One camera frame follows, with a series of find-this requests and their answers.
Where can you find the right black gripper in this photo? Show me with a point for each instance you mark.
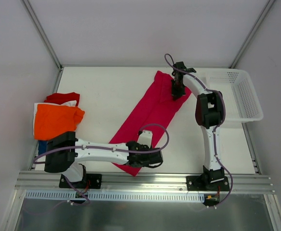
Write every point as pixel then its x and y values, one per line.
pixel 177 89

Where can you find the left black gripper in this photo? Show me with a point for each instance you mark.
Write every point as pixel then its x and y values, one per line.
pixel 156 157

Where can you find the pink t-shirt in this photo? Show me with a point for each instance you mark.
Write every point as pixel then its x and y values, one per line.
pixel 156 107

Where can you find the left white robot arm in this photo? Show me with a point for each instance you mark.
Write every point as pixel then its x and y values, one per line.
pixel 69 152

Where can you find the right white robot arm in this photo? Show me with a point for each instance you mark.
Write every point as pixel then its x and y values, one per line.
pixel 210 111

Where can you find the white plastic mesh basket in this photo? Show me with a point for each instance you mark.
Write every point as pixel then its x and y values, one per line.
pixel 241 101

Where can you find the white folded t-shirt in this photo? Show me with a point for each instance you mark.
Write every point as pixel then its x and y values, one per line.
pixel 69 103

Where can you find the orange folded t-shirt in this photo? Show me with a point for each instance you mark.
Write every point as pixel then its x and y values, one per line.
pixel 48 136

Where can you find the blue folded t-shirt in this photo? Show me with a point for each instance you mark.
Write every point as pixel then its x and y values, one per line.
pixel 42 147

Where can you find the red folded t-shirt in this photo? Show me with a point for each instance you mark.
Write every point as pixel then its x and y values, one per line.
pixel 60 98

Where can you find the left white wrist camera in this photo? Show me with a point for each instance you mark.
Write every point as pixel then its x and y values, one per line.
pixel 145 138

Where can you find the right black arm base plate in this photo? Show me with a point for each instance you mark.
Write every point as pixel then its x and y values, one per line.
pixel 209 180

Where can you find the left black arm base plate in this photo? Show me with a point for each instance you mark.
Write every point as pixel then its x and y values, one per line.
pixel 90 181

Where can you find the right aluminium frame post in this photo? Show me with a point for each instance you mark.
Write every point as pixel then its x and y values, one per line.
pixel 252 33

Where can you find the aluminium frame post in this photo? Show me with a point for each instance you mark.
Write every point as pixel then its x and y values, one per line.
pixel 252 33
pixel 39 28

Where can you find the aluminium mounting rail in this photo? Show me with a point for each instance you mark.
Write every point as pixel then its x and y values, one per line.
pixel 147 182

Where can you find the white slotted cable duct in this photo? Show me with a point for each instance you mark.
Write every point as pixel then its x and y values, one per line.
pixel 118 196

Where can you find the left aluminium frame post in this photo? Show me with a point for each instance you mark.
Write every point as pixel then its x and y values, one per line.
pixel 39 28

